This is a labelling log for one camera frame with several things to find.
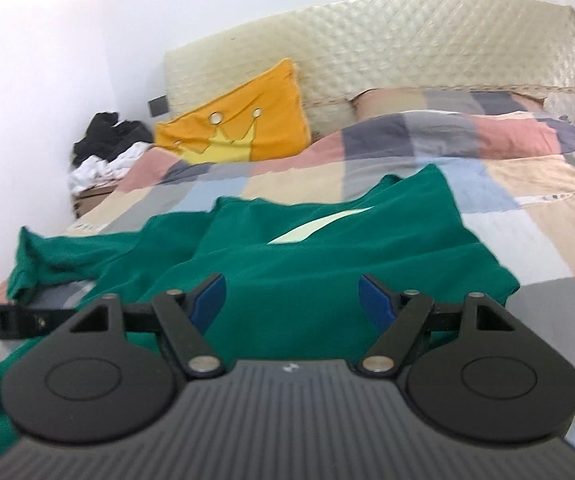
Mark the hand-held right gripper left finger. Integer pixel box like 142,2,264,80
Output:
65,273,227,378

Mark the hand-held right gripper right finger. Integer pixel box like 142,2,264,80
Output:
359,273,518,376

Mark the green sweatshirt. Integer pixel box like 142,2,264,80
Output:
0,162,521,466

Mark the pile of black and white clothes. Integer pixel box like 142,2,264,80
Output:
69,111,156,196

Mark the checkered patchwork duvet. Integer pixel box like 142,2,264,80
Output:
0,110,575,441

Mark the yellow crown pillow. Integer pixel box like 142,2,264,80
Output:
154,58,313,165

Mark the checkered pillow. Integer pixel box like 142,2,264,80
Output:
350,87,548,123

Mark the cream quilted headboard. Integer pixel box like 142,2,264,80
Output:
162,0,575,137

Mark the floral pillow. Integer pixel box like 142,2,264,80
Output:
542,91,575,128

